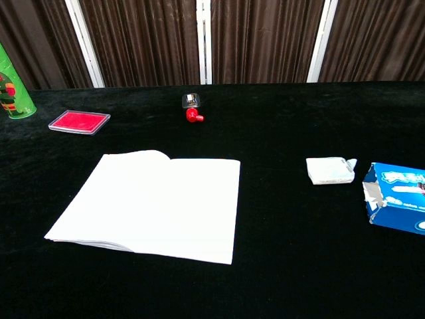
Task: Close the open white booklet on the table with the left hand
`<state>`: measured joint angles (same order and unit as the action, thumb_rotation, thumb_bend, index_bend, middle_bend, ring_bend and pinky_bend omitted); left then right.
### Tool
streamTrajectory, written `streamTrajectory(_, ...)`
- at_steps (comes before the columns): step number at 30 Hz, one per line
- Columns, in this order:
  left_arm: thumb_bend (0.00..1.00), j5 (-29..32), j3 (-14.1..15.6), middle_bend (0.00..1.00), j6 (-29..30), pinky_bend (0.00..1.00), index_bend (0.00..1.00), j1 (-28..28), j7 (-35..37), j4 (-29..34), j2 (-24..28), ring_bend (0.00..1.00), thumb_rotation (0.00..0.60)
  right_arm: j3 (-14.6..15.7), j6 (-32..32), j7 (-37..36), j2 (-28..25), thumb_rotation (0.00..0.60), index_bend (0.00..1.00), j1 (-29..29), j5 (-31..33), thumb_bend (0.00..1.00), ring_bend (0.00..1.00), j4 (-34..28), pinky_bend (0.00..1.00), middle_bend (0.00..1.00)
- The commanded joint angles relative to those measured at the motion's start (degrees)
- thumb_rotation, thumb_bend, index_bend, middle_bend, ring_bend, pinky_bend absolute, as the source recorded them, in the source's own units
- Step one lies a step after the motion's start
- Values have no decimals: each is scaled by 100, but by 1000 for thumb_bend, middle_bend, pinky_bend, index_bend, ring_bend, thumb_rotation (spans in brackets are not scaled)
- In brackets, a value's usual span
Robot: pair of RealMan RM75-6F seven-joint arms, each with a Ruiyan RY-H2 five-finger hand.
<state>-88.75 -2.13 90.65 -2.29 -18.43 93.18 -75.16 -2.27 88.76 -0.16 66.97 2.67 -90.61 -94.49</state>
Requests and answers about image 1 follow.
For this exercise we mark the red stamp with clear cap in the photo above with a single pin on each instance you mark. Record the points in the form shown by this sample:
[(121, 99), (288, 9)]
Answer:
[(192, 108)]

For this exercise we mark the red ink pad case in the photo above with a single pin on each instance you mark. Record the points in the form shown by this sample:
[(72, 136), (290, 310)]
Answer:
[(79, 122)]

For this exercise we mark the white tissue pack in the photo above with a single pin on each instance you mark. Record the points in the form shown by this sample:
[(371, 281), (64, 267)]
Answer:
[(328, 170)]

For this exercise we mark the brown pleated curtain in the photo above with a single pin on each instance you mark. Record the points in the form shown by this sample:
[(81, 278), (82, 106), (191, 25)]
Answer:
[(259, 40)]

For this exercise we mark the blue torn cardboard box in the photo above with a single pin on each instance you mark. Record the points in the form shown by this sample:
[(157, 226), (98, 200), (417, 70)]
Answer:
[(395, 196)]

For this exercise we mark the white metal frame post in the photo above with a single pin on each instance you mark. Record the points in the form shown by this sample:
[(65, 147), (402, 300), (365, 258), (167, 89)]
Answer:
[(204, 41), (85, 43), (320, 41)]

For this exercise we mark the black velvet tablecloth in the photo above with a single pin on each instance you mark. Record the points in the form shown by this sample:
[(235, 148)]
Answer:
[(299, 266)]

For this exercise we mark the green printed cup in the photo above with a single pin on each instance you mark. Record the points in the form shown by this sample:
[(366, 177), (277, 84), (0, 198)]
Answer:
[(13, 93)]

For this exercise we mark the white open notebook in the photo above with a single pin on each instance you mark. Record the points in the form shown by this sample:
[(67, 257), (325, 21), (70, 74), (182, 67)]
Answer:
[(159, 206)]

